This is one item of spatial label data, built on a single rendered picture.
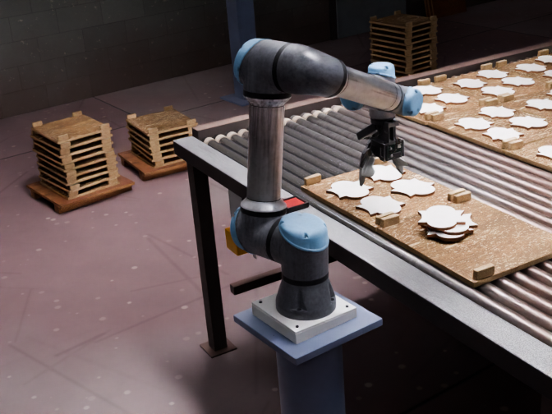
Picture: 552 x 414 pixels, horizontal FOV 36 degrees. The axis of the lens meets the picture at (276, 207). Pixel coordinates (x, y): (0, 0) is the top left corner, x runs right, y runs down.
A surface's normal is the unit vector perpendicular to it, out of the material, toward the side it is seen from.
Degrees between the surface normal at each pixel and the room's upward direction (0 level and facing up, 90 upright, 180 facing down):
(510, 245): 0
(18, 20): 90
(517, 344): 0
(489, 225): 0
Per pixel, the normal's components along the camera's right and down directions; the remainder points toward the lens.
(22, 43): 0.58, 0.29
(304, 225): 0.06, -0.89
